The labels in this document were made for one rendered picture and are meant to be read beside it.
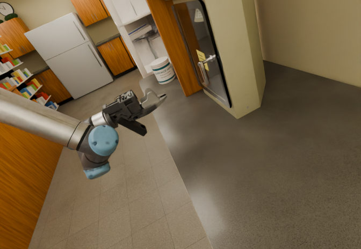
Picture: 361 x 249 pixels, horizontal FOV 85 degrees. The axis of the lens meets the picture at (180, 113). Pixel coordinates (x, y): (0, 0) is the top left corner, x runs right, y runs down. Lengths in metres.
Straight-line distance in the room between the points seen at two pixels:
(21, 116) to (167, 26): 0.68
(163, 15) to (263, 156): 0.72
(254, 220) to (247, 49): 0.52
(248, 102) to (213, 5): 0.38
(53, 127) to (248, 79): 0.63
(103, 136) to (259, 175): 0.44
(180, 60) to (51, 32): 4.79
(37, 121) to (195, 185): 0.46
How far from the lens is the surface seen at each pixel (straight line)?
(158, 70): 1.34
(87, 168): 0.68
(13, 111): 0.60
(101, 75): 5.66
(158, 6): 0.98
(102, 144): 0.54
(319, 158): 0.67
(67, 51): 5.62
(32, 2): 6.38
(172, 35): 1.00
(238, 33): 0.71
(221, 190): 0.62
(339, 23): 0.93
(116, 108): 0.68
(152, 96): 0.67
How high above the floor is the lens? 1.45
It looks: 31 degrees down
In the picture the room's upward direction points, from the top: 24 degrees counter-clockwise
